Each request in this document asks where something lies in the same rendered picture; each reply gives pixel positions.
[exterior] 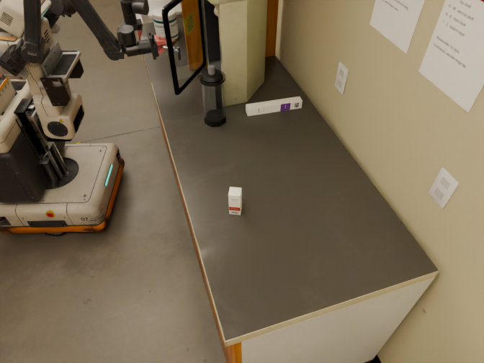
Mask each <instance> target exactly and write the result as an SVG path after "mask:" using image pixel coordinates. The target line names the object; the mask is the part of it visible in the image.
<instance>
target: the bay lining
mask: <svg viewBox="0 0 484 363"><path fill-rule="evenodd" d="M203 1H204V10H205V27H206V37H207V54H208V61H209V62H212V61H220V36H219V22H218V16H216V15H215V13H214V8H215V6H214V5H213V4H211V3H210V2H209V1H208V0H203Z"/></svg>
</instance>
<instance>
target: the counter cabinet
mask: <svg viewBox="0 0 484 363"><path fill-rule="evenodd" d="M158 115H159V118H160V122H161V129H162V132H163V138H164V139H165V141H166V147H167V149H168V152H169V157H170V160H171V165H172V167H173V170H174V175H175V178H176V183H177V186H178V189H179V193H180V196H181V201H182V204H183V207H184V211H185V215H186V217H187V222H188V225H189V229H190V233H191V236H192V240H193V243H194V248H195V251H196V254H197V258H198V262H199V264H200V269H201V272H202V277H203V279H204V283H205V287H206V290H207V295H208V297H209V301H210V305H211V308H212V313H213V316H214V319H215V324H216V326H217V330H218V334H219V337H220V342H221V345H222V348H223V352H224V355H225V360H226V363H370V362H371V361H372V360H373V359H374V358H375V356H376V355H377V353H378V352H379V350H381V348H382V347H383V346H384V344H385V343H386V341H387V340H388V339H389V338H390V336H391V335H392V334H393V332H394V331H395V329H396V328H397V327H398V326H399V325H400V323H401V322H402V320H403V319H404V318H405V317H406V315H407V314H408V312H409V311H410V310H411V308H412V307H413V306H414V305H415V304H416V302H417V301H418V299H419V298H420V296H422V294H423V293H424V291H425V290H426V288H427V287H428V286H429V285H430V284H431V282H432V281H433V280H434V278H435V277H434V278H431V279H428V280H425V281H422V282H419V283H416V284H412V285H410V286H407V287H404V288H401V289H399V290H395V291H392V292H389V293H386V294H384V295H380V296H377V297H374V298H371V299H368V300H365V301H362V302H358V303H356V304H353V305H350V306H347V307H345V308H341V309H338V310H335V311H332V312H330V313H326V314H323V315H319V316H317V317H314V318H311V319H308V320H306V321H303V322H300V323H296V324H294V325H291V326H288V327H285V328H281V329H279V330H276V331H272V332H270V333H266V334H264V335H261V336H257V337H255V338H252V339H249V340H246V341H242V342H240V343H237V344H234V345H231V346H227V347H225V344H224V341H223V337H222V334H221V331H220V327H219V323H218V319H217V316H216V313H215V309H214V305H213V303H212V298H211V295H210V291H209V288H208V285H207V280H206V277H205V273H204V270H203V267H202V262H201V259H200V255H199V252H198V249H197V244H196V242H195V239H194V234H193V232H192V227H191V224H190V221H189V216H188V214H187V209H186V206H185V204H184V198H183V196H182V191H181V188H180V186H179V181H178V178H177V175H176V170H175V168H174V163H173V160H172V157H171V153H170V150H169V145H168V142H167V139H166V135H165V132H164V129H163V125H162V121H161V117H160V114H159V112H158Z"/></svg>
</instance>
